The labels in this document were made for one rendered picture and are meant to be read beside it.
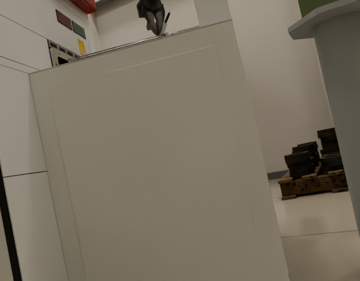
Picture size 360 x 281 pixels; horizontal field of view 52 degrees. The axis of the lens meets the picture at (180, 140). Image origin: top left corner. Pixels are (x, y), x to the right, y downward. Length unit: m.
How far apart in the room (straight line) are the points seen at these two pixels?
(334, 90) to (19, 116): 0.94
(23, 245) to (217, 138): 0.57
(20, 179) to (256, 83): 3.69
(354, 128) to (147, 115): 0.63
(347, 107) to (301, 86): 3.15
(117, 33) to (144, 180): 4.43
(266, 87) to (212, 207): 3.49
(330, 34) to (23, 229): 1.04
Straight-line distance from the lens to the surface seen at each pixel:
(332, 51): 1.26
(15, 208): 1.03
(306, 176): 2.87
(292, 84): 4.39
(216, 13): 1.14
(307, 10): 1.31
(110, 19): 5.50
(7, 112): 1.08
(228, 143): 1.01
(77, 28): 1.69
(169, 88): 1.05
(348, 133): 1.25
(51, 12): 1.52
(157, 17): 1.49
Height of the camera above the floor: 0.48
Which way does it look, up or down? 2 degrees up
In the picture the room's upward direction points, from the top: 12 degrees counter-clockwise
